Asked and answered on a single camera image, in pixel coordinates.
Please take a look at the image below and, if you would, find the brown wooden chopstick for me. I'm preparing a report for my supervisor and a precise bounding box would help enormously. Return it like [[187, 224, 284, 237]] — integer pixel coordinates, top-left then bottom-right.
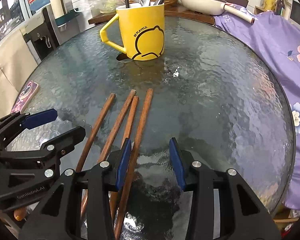
[[109, 95, 140, 221], [80, 89, 137, 218], [114, 88, 153, 239], [75, 93, 116, 172]]

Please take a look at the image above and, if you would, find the left human hand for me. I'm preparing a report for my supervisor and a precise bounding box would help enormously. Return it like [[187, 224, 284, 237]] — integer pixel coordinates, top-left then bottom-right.
[[13, 207, 28, 221]]

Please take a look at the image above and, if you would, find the phone in pink case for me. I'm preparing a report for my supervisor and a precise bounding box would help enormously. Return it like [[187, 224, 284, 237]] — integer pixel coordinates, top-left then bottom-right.
[[11, 80, 39, 113]]

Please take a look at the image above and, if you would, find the beige cloth cover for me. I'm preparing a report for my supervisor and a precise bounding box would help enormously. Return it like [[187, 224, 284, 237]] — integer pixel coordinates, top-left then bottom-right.
[[0, 30, 38, 118]]

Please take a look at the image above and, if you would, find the round glass table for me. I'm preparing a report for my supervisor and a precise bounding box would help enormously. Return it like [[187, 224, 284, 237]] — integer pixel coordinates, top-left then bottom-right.
[[8, 17, 295, 239]]

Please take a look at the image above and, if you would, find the water dispenser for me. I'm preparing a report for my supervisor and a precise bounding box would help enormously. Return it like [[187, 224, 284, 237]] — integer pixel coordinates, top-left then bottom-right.
[[23, 0, 80, 63]]

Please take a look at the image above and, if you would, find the yellow duck mug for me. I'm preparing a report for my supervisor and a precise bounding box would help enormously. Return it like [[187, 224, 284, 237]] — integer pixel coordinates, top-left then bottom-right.
[[100, 3, 165, 61]]

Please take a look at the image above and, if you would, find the plastic bag with food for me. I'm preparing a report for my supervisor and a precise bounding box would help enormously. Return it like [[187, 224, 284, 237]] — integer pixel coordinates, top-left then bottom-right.
[[86, 0, 125, 14]]

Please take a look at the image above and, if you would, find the wooden counter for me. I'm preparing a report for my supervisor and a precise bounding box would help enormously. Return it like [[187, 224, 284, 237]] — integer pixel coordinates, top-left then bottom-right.
[[88, 4, 216, 26]]

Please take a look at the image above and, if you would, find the white cooking pot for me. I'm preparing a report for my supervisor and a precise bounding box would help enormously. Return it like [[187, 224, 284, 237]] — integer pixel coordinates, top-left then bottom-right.
[[181, 0, 255, 24]]

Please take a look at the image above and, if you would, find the purple floral cloth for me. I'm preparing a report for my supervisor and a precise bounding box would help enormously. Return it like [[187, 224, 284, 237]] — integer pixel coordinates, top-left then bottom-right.
[[213, 4, 300, 210]]

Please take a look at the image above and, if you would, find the brown glass bottle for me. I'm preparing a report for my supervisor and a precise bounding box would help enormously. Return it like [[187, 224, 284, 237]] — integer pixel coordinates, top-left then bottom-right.
[[276, 0, 285, 16]]

